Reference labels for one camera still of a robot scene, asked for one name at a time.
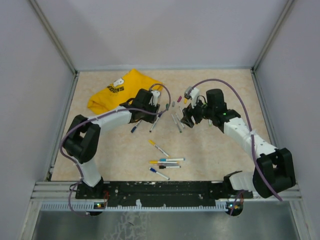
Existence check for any navy cap rainbow marker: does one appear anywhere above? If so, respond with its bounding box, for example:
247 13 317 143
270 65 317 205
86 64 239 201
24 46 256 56
149 114 161 133

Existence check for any cyan cap marker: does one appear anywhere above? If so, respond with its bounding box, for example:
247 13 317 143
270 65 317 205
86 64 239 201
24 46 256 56
159 158 186 162

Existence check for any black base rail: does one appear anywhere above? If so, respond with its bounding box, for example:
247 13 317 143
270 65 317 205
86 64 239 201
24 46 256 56
75 180 253 210

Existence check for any navy cap white marker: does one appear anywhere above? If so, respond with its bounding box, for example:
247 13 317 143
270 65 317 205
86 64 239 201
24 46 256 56
130 120 143 133

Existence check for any black cap marker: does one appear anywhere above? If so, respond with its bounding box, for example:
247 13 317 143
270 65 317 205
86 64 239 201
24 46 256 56
158 165 181 169

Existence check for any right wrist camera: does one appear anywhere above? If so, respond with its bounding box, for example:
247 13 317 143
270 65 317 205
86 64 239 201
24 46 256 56
184 86 200 108

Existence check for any grey cap marker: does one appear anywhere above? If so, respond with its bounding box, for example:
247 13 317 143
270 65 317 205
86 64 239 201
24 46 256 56
175 112 185 129

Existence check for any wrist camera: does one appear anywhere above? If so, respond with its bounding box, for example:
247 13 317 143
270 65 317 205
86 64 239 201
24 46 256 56
184 86 200 108
149 90 161 106

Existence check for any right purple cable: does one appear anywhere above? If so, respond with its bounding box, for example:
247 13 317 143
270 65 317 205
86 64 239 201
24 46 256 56
189 78 284 217

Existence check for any blue cap whiteboard marker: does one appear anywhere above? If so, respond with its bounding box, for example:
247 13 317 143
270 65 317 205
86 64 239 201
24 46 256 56
149 167 170 181

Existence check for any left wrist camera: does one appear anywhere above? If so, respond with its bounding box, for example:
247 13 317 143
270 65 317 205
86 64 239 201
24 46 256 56
149 90 161 106

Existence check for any yellow cap short marker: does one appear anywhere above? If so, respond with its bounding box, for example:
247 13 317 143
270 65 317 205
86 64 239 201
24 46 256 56
148 139 170 158

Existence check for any yellow cap silver marker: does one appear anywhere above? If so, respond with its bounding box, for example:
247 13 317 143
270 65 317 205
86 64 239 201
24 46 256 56
149 161 178 165

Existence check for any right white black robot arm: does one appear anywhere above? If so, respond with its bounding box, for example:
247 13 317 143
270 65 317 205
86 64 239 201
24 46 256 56
181 87 296 198

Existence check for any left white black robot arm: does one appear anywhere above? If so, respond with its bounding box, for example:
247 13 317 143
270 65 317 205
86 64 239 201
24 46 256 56
59 89 161 199

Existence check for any yellow printed t-shirt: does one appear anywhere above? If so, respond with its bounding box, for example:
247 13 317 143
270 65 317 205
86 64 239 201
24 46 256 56
87 68 163 115

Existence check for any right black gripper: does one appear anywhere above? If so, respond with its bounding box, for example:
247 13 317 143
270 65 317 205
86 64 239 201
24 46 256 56
181 95 215 128

